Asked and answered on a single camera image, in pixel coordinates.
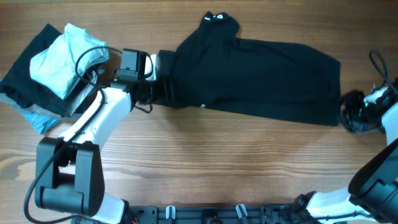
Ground blue denim jeans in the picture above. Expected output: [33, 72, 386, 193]
[20, 112, 60, 134]

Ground black polo shirt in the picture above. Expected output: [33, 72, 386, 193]
[159, 12, 340, 126]

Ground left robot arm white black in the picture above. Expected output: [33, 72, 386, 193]
[24, 80, 163, 223]

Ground light blue folded shirt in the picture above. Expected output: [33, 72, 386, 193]
[29, 24, 109, 100]

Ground black folded garment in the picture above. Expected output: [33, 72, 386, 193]
[1, 24, 86, 119]

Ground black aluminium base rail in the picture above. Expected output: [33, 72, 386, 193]
[130, 204, 305, 224]

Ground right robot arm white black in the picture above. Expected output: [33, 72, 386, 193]
[289, 87, 397, 223]

